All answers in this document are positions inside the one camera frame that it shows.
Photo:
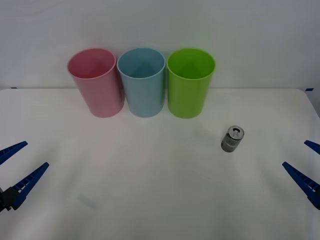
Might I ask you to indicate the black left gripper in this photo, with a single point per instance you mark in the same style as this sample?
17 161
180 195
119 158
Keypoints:
2 200

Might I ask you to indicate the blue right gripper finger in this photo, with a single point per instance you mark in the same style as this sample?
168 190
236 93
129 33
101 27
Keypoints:
305 182
313 145

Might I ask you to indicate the dark grey drink can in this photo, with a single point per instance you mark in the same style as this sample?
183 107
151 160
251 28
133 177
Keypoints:
231 141

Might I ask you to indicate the pink plastic bin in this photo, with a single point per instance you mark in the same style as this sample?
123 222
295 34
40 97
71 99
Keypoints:
100 95

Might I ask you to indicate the green plastic bin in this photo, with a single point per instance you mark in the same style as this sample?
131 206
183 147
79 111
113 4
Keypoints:
187 97

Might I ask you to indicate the pale blue plastic bin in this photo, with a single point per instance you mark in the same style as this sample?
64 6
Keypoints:
145 97

